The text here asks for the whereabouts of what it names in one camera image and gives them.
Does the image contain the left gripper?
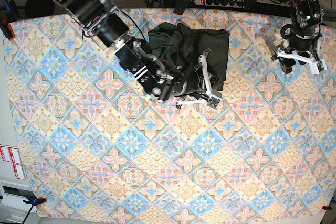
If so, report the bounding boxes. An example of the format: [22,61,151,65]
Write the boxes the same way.
[278,34,318,74]

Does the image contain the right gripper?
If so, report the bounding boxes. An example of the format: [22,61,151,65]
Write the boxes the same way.
[172,69,209,98]

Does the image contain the dark green long-sleeve shirt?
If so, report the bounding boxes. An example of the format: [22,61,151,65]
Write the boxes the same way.
[148,22,229,91]

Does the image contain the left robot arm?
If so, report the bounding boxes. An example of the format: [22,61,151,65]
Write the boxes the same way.
[272,0,335,74]

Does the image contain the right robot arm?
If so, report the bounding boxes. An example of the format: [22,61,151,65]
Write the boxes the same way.
[52,0,214,105]

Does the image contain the black remote control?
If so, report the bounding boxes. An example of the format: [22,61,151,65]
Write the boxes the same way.
[173,0,193,15]

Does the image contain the patterned tile tablecloth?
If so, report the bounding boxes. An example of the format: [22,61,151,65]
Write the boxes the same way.
[4,9,335,223]

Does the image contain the red clamp bottom right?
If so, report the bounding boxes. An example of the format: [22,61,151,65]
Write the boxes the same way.
[322,205,332,211]

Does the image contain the red black clamp top left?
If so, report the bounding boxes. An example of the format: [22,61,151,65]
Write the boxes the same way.
[1,0,15,41]

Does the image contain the white red labelled stickers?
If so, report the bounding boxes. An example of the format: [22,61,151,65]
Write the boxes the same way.
[1,145,25,180]

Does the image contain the blue clamp bottom left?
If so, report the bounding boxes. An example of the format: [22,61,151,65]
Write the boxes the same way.
[22,196,47,224]

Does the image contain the black power strip red switch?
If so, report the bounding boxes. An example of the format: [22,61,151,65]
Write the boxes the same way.
[194,0,244,8]

